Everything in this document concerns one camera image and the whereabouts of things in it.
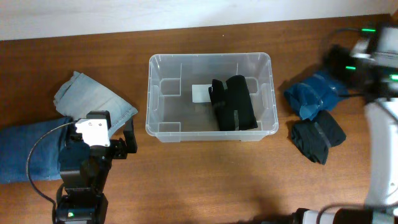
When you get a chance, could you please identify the navy blue garment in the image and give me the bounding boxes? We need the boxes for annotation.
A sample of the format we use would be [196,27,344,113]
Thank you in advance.
[284,70,348,120]

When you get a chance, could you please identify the dark grey garment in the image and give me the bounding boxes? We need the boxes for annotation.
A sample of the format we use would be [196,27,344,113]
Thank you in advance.
[290,111,346,165]

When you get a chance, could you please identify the black garment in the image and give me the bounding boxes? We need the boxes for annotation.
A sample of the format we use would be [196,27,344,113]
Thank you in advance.
[208,75,258,131]

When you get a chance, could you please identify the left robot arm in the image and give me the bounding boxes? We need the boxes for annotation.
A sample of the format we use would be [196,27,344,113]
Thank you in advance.
[53,111,137,223]

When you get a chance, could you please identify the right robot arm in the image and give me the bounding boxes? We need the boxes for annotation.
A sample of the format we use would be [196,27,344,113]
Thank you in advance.
[273,24,397,223]

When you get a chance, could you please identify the clear plastic storage bin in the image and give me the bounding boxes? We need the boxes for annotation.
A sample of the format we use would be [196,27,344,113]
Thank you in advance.
[146,52,279,142]

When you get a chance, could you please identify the light blue folded jeans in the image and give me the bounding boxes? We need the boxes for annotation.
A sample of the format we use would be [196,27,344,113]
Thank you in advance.
[53,71,137,136]

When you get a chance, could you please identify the white label in bin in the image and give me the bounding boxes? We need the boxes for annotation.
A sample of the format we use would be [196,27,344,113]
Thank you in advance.
[192,84,211,103]

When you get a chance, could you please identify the dark blue folded jeans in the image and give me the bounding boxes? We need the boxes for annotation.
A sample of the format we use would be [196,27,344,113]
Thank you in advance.
[1,117,73,184]

